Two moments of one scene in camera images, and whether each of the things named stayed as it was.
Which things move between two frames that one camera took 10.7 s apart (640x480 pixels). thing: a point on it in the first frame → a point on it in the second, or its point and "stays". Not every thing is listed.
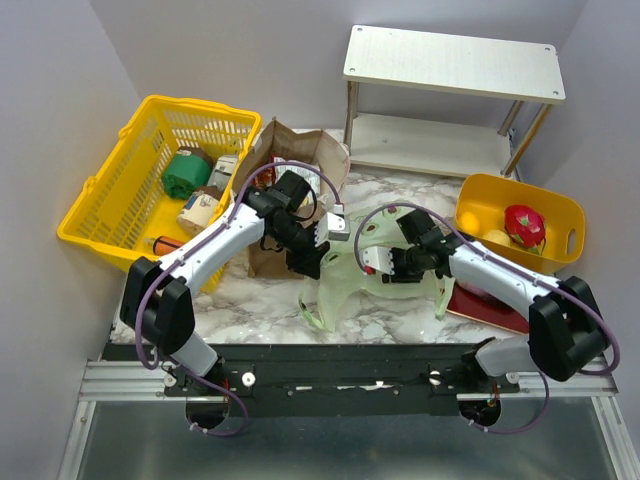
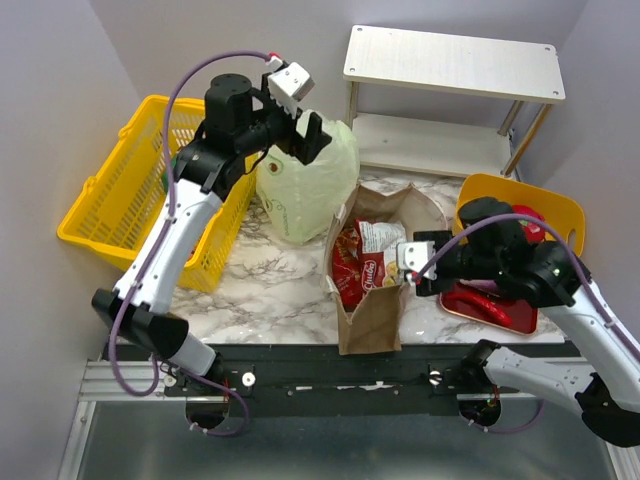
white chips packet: x=308 y=175 → x=380 y=262
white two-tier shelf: x=527 y=73 stays
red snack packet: x=265 y=178 → x=354 y=262
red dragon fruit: x=525 y=227 stays
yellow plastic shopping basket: x=128 y=202 stays
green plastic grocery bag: x=343 y=268 → x=301 y=202
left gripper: x=308 y=262 → x=308 y=147
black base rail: x=345 y=380 stays
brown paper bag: x=310 y=146 → x=377 y=330
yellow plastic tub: x=529 y=224 stays
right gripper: x=398 y=276 → x=426 y=287
